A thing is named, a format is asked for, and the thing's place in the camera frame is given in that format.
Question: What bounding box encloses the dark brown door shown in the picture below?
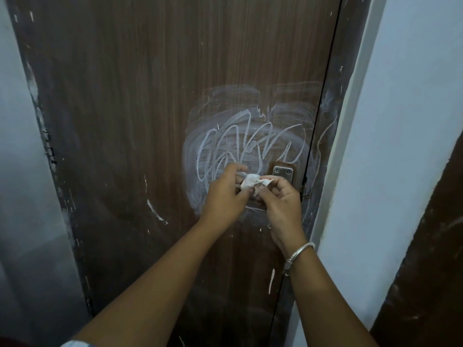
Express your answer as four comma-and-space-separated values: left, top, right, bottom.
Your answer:
368, 132, 463, 347

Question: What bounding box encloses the silver metal door handle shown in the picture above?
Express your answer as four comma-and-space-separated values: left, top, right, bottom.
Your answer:
272, 165, 295, 185

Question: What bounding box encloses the person's right forearm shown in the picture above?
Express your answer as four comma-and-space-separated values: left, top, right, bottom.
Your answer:
287, 247, 379, 347

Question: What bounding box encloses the person's left forearm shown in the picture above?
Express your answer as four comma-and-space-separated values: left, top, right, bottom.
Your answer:
74, 218, 232, 347

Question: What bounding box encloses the small white cloth wad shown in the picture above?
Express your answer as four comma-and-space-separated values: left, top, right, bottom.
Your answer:
240, 172, 274, 192

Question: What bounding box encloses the brown wooden door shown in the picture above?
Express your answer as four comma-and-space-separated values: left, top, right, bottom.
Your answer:
5, 0, 342, 347

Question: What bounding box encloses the silver bangle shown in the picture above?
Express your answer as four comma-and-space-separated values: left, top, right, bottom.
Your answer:
283, 241, 316, 277

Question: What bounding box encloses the person's left hand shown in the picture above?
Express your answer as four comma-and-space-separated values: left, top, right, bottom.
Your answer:
199, 163, 256, 234

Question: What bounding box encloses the person's right hand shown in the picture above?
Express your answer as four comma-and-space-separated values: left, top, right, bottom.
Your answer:
253, 175, 308, 261

